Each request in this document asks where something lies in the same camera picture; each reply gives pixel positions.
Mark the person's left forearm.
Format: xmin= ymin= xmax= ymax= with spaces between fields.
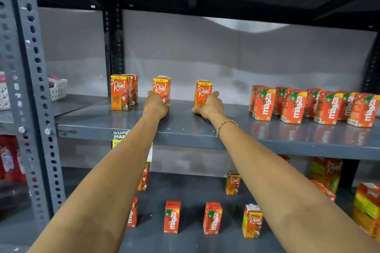
xmin=28 ymin=113 xmax=167 ymax=253

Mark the person's right hand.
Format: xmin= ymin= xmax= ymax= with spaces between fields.
xmin=191 ymin=91 xmax=226 ymax=122

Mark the red packet in basket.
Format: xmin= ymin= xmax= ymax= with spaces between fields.
xmin=47 ymin=74 xmax=62 ymax=88

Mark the orange lychee juice carton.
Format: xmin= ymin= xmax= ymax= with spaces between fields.
xmin=124 ymin=73 xmax=139 ymax=107
xmin=153 ymin=76 xmax=171 ymax=105
xmin=137 ymin=162 xmax=151 ymax=192
xmin=110 ymin=74 xmax=130 ymax=111
xmin=194 ymin=80 xmax=213 ymax=109

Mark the stack of orange yellow packs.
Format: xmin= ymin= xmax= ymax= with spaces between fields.
xmin=351 ymin=182 xmax=380 ymax=243

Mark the white plastic basket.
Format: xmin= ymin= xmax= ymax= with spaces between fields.
xmin=0 ymin=76 xmax=68 ymax=111

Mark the orange carton multipack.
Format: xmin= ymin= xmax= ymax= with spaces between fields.
xmin=307 ymin=156 xmax=344 ymax=194

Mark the green and yellow shelf sticker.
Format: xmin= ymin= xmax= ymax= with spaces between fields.
xmin=111 ymin=129 xmax=130 ymax=150

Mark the person's left hand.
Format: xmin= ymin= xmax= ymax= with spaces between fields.
xmin=142 ymin=90 xmax=171 ymax=120

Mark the beaded gold bracelet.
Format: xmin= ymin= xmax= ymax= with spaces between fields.
xmin=216 ymin=119 xmax=241 ymax=139

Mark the lying orange juice carton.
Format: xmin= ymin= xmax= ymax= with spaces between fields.
xmin=310 ymin=179 xmax=337 ymax=202

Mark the row of red juice cartons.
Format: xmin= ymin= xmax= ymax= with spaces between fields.
xmin=248 ymin=85 xmax=380 ymax=128

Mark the grey slotted metal upright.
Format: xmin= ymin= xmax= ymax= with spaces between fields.
xmin=0 ymin=0 xmax=66 ymax=232

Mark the grey metal shelving rack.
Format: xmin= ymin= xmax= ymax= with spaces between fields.
xmin=0 ymin=0 xmax=380 ymax=253

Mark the small red mango drink carton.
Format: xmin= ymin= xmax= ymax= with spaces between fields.
xmin=203 ymin=201 xmax=223 ymax=235
xmin=127 ymin=196 xmax=139 ymax=228
xmin=163 ymin=200 xmax=181 ymax=234

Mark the orange mixed fruit juice carton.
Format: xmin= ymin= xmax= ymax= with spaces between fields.
xmin=225 ymin=171 xmax=241 ymax=196
xmin=241 ymin=204 xmax=264 ymax=239

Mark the red packages pile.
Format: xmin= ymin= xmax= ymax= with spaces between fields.
xmin=0 ymin=135 xmax=28 ymax=184

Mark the person's right forearm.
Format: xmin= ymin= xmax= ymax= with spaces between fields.
xmin=208 ymin=113 xmax=380 ymax=253

